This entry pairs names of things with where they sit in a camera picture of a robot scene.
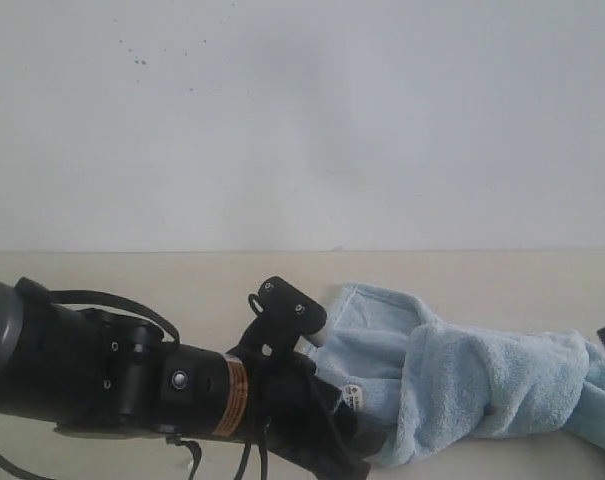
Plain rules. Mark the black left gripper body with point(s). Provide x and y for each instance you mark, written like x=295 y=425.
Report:
x=305 y=420

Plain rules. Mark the light blue terry towel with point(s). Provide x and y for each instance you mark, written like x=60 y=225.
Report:
x=429 y=383

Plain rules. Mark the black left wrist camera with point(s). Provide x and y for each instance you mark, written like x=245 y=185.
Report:
x=284 y=314

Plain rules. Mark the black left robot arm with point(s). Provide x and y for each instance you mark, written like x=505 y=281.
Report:
x=98 y=365

